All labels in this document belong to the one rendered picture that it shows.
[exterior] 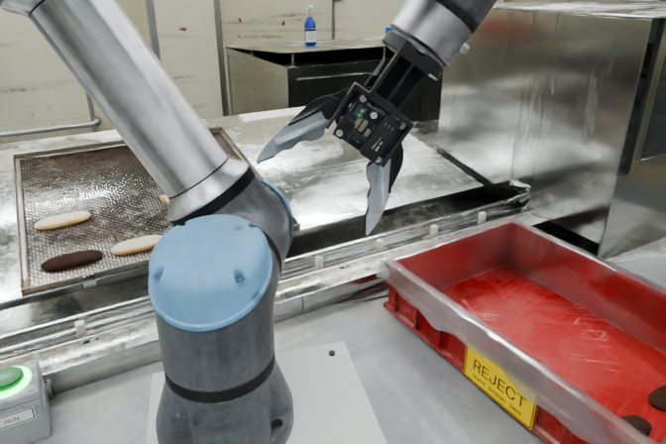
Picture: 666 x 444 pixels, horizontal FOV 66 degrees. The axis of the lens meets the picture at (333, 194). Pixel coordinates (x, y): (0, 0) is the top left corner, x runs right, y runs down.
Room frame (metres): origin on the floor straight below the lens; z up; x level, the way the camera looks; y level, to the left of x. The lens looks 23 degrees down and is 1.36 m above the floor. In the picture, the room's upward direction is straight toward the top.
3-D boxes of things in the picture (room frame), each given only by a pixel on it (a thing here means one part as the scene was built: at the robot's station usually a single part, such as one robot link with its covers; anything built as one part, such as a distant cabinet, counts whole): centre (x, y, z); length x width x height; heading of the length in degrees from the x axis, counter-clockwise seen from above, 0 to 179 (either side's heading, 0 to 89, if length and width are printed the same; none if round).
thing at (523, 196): (1.12, -0.44, 0.90); 0.06 x 0.01 x 0.06; 29
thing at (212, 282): (0.45, 0.12, 1.07); 0.13 x 0.12 x 0.14; 177
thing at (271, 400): (0.44, 0.12, 0.95); 0.15 x 0.15 x 0.10
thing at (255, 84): (3.53, -0.36, 0.51); 1.93 x 1.05 x 1.02; 119
